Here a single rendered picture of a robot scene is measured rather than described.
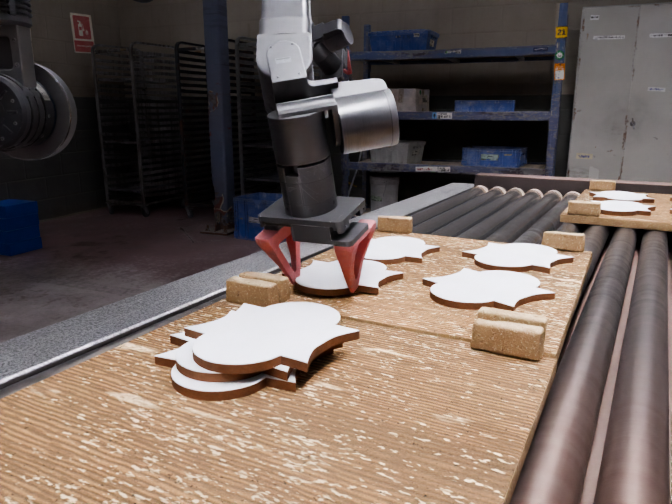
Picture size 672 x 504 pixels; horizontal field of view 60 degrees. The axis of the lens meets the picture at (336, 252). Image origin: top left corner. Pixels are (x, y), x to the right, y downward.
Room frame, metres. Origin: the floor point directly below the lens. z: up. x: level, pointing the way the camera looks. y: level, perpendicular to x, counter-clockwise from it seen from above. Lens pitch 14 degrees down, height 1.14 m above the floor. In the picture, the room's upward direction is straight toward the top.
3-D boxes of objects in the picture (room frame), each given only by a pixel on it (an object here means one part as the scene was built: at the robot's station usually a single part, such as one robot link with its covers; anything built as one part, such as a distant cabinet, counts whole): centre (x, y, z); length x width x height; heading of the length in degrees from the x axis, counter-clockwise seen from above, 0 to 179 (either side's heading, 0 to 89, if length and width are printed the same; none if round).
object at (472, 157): (5.13, -1.40, 0.72); 0.50 x 0.38 x 0.16; 61
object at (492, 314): (0.49, -0.16, 0.95); 0.06 x 0.02 x 0.03; 63
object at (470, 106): (5.12, -1.27, 1.14); 0.50 x 0.38 x 0.11; 77
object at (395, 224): (0.96, -0.10, 0.95); 0.06 x 0.02 x 0.03; 63
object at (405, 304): (0.72, -0.13, 0.93); 0.41 x 0.35 x 0.02; 153
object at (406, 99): (5.44, -0.64, 1.20); 0.36 x 0.28 x 0.22; 56
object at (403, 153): (5.43, -0.56, 0.74); 0.44 x 0.36 x 0.20; 55
